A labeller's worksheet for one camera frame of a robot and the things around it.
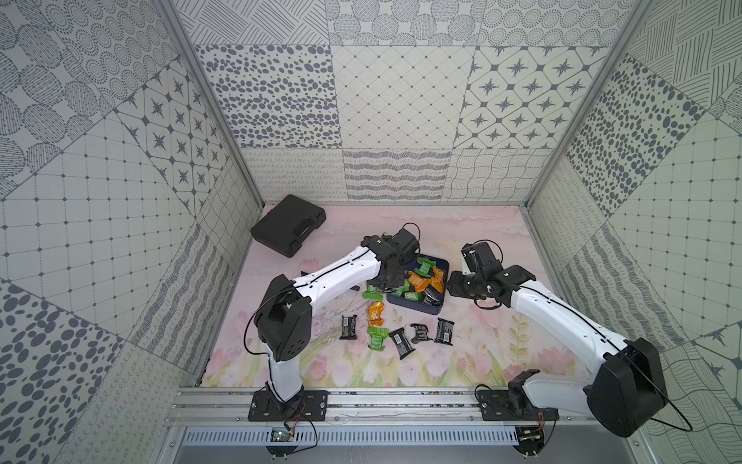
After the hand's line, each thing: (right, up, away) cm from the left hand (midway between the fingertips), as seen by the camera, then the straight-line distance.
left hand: (393, 276), depth 85 cm
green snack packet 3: (+11, 0, +13) cm, 18 cm away
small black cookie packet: (+9, -17, +1) cm, 20 cm away
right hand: (+18, -4, -1) cm, 18 cm away
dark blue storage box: (+12, -9, +7) cm, 17 cm away
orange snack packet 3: (+9, -4, +11) cm, 15 cm away
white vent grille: (-10, -38, -15) cm, 42 cm away
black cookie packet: (+3, -19, -1) cm, 20 cm away
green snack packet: (-5, -18, +1) cm, 19 cm away
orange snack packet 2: (+15, -3, +11) cm, 19 cm away
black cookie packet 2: (-13, -17, 0) cm, 21 cm away
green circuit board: (-29, -38, -13) cm, 50 cm away
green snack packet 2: (-7, -7, +9) cm, 13 cm away
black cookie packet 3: (+16, -17, +1) cm, 23 cm away
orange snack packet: (-5, -12, +5) cm, 14 cm away
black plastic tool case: (-41, +15, +22) cm, 49 cm away
